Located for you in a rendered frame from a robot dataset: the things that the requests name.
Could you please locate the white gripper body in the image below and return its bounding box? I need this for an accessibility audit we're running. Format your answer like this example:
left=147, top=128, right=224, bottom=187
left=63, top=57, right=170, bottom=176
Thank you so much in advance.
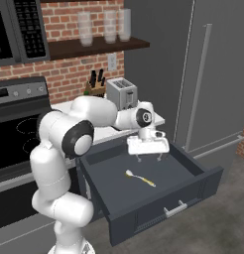
left=126, top=135, right=171, bottom=156

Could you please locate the white yellow dish brush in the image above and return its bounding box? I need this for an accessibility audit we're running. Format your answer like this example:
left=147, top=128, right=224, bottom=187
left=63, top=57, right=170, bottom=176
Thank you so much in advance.
left=125, top=169, right=157, bottom=189

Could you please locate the dark grey open drawer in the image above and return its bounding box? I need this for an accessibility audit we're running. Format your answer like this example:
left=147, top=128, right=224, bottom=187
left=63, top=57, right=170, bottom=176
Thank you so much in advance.
left=75, top=136, right=225, bottom=248

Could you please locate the silver toaster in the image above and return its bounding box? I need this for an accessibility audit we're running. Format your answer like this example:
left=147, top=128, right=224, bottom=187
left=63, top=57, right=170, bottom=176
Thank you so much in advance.
left=105, top=77, right=139, bottom=111

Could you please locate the wooden knife block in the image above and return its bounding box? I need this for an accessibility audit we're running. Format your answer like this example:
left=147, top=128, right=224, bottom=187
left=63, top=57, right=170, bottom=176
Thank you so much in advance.
left=84, top=68, right=107, bottom=98

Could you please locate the grey fridge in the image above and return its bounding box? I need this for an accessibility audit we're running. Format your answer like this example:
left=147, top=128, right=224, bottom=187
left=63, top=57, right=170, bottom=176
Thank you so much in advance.
left=123, top=0, right=244, bottom=182

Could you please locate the dark wooden shelf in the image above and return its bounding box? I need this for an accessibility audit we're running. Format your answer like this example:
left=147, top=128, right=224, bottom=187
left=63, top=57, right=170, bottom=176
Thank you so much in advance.
left=48, top=36, right=151, bottom=62

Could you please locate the stack of clear glasses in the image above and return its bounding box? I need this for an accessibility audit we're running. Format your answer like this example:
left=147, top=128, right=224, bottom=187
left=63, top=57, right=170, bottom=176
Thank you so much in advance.
left=77, top=11, right=94, bottom=48
left=103, top=10, right=118, bottom=45
left=117, top=8, right=132, bottom=43

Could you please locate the black stove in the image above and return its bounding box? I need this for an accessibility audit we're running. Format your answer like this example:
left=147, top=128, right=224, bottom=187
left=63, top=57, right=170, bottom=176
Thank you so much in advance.
left=0, top=75, right=78, bottom=231

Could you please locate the grey microwave oven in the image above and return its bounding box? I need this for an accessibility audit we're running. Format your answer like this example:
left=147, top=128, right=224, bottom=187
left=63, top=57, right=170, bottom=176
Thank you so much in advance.
left=0, top=0, right=52, bottom=68

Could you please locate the silver drawer handle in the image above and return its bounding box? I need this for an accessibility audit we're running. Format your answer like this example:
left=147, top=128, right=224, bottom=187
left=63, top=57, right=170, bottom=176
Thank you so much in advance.
left=163, top=199, right=188, bottom=218

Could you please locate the white wall socket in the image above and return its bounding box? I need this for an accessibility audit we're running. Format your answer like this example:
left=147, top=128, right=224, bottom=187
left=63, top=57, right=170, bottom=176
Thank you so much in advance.
left=107, top=54, right=118, bottom=72

